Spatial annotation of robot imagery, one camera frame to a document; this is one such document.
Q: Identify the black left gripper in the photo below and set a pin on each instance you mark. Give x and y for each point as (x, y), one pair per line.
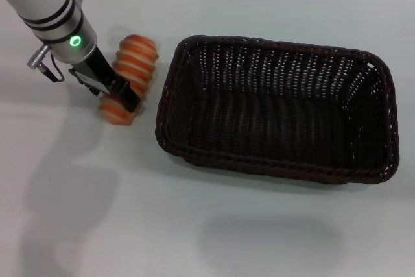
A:
(94, 71)

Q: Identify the orange striped bread roll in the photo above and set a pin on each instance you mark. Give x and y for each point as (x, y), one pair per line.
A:
(136, 59)

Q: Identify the dark brown woven basket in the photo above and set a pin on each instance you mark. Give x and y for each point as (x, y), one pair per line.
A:
(275, 118)

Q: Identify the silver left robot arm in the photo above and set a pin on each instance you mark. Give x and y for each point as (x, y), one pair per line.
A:
(45, 1)

